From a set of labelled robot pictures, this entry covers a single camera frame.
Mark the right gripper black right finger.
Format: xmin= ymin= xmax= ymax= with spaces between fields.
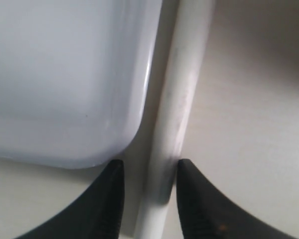
xmin=176 ymin=159 xmax=291 ymax=239

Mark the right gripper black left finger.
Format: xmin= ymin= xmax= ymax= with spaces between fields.
xmin=20 ymin=159 xmax=125 ymax=239

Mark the vertical white wooden drumstick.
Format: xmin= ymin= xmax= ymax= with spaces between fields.
xmin=134 ymin=0 xmax=215 ymax=239

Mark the white rectangular plastic tray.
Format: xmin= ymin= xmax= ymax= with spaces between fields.
xmin=0 ymin=0 xmax=162 ymax=169

